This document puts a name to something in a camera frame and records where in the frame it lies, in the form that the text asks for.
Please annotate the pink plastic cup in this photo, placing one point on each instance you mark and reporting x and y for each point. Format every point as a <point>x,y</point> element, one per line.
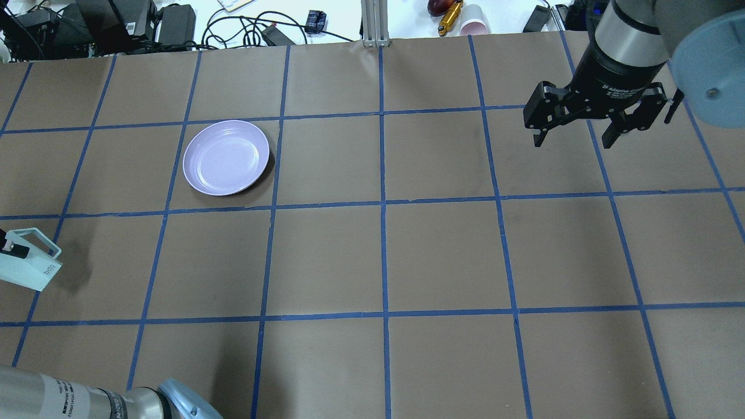
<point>473,21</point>

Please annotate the light teal faceted cup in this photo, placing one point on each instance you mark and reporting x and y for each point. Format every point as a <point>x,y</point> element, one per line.
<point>41,265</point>

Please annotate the black power adapter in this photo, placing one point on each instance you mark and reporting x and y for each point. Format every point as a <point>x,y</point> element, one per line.
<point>176,24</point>

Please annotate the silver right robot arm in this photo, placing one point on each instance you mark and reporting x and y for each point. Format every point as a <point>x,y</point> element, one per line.
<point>703,41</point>

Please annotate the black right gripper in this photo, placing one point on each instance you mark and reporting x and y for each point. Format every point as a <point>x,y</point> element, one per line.
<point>611,80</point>

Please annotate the lavender round plate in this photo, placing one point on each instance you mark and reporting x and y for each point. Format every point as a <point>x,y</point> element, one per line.
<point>226,158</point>

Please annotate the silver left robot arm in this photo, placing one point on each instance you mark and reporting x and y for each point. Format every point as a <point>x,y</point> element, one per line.
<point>33,395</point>

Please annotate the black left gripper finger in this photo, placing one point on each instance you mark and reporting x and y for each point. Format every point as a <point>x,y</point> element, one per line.
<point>9,247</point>

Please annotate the aluminium frame post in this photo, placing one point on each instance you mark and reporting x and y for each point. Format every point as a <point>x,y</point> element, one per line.
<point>374,19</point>

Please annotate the red and gold toy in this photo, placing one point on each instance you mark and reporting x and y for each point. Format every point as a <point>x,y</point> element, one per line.
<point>447,11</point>

